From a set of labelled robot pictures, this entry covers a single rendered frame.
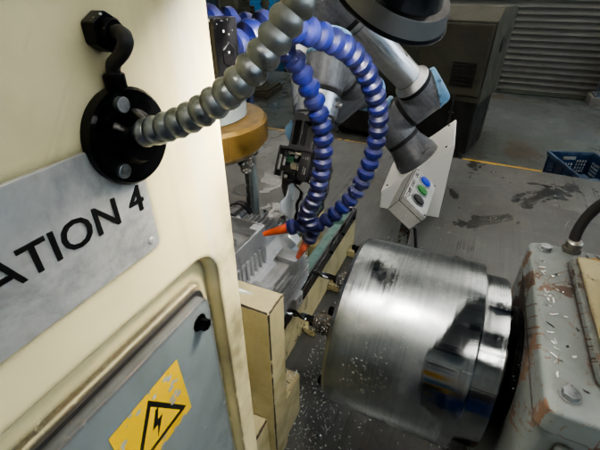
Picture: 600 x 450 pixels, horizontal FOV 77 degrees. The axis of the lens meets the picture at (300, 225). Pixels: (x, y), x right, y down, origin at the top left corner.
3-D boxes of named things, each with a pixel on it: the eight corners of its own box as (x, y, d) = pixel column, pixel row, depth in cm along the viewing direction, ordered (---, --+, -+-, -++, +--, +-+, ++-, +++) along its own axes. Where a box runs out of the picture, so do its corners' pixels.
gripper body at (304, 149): (270, 178, 65) (285, 108, 64) (289, 183, 73) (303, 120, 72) (312, 186, 62) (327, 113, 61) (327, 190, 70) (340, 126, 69)
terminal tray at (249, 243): (229, 305, 55) (223, 267, 51) (172, 284, 59) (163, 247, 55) (269, 260, 64) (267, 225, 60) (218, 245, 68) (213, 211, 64)
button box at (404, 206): (409, 230, 85) (427, 218, 82) (387, 209, 85) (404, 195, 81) (421, 198, 98) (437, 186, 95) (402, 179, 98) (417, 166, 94)
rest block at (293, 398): (286, 439, 66) (284, 398, 59) (251, 423, 68) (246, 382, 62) (300, 410, 70) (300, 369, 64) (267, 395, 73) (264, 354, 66)
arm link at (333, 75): (366, 40, 67) (337, 17, 60) (353, 102, 68) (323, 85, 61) (331, 45, 72) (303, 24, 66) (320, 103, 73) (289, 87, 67)
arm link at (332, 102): (307, 99, 72) (348, 104, 69) (303, 122, 72) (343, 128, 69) (293, 85, 65) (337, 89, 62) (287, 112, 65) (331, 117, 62)
